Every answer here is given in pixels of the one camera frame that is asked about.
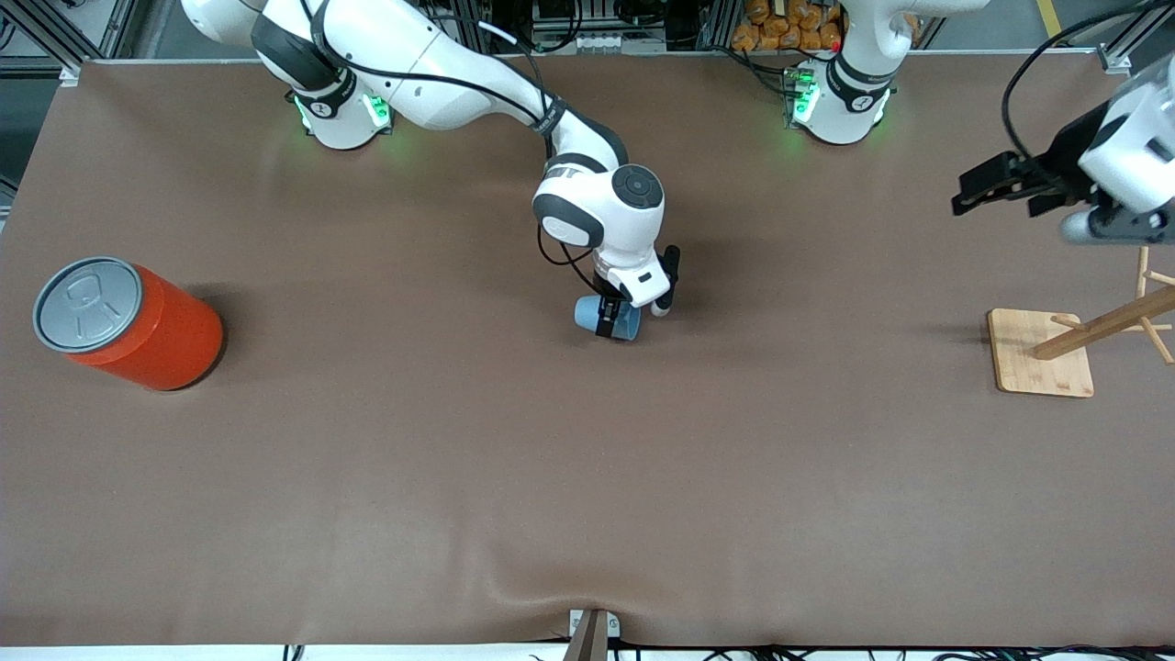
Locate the light blue plastic cup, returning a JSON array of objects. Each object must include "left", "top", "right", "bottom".
[{"left": 575, "top": 296, "right": 643, "bottom": 342}]

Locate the wooden cup rack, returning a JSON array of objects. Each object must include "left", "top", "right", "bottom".
[{"left": 988, "top": 246, "right": 1175, "bottom": 398}]

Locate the brown table mat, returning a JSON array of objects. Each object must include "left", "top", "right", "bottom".
[{"left": 0, "top": 50, "right": 1175, "bottom": 648}]

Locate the pile of orange items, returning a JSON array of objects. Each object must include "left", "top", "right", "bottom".
[{"left": 732, "top": 0, "right": 844, "bottom": 52}]

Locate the orange can with grey lid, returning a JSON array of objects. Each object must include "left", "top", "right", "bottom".
[{"left": 32, "top": 256, "right": 225, "bottom": 393}]

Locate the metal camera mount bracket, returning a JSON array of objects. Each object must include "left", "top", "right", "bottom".
[{"left": 562, "top": 609, "right": 621, "bottom": 661}]

